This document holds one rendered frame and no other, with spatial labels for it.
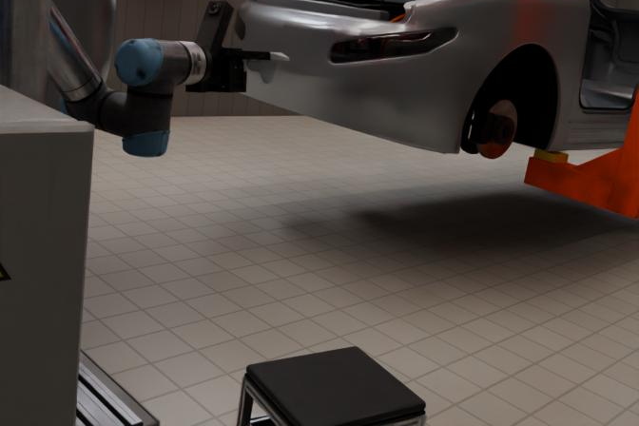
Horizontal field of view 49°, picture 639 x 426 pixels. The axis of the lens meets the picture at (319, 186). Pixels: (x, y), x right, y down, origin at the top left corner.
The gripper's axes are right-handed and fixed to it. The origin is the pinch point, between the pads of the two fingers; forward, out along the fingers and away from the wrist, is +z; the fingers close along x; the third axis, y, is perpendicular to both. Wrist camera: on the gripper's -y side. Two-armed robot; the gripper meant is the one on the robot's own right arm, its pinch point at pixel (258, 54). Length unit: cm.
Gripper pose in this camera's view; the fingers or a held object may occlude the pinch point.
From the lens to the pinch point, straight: 144.3
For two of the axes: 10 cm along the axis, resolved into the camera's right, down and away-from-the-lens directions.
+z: 5.1, -1.3, 8.5
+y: -0.3, 9.8, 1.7
